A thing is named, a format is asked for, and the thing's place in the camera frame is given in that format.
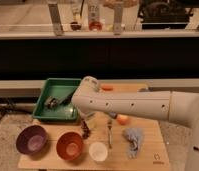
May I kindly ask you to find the dark purple grape bunch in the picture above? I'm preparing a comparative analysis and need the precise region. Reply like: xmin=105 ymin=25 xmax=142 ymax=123
xmin=81 ymin=120 xmax=91 ymax=139

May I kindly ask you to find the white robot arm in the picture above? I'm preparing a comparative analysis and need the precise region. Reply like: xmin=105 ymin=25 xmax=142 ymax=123
xmin=72 ymin=76 xmax=199 ymax=171

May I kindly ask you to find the green plastic tray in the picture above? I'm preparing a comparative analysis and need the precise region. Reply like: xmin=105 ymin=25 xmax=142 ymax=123
xmin=33 ymin=78 xmax=80 ymax=122

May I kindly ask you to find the small dark toy in tray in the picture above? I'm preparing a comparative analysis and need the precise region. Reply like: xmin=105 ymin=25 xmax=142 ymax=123
xmin=44 ymin=97 xmax=59 ymax=109

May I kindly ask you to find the dark green knife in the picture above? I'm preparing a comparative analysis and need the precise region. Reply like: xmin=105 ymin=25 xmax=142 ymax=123
xmin=60 ymin=93 xmax=74 ymax=105

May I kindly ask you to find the wooden board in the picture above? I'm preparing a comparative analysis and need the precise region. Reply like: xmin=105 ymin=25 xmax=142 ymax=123
xmin=17 ymin=82 xmax=172 ymax=171

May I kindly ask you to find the orange-brown bowl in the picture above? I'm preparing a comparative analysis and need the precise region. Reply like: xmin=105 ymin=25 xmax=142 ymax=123
xmin=56 ymin=132 xmax=84 ymax=161

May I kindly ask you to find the orange carrot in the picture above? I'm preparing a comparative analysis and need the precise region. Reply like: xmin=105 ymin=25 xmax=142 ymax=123
xmin=101 ymin=85 xmax=113 ymax=91

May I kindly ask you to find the white cup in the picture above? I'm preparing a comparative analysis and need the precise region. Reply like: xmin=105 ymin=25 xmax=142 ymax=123
xmin=89 ymin=142 xmax=108 ymax=162

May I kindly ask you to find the orange fruit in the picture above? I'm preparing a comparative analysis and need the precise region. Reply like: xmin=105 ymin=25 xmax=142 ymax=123
xmin=116 ymin=114 xmax=129 ymax=125

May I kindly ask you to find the blue-grey crumpled cloth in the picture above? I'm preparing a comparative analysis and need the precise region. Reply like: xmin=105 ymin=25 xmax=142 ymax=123
xmin=123 ymin=128 xmax=144 ymax=159

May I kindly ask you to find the purple bowl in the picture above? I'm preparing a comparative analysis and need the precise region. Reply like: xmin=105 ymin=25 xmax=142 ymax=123
xmin=16 ymin=125 xmax=47 ymax=155

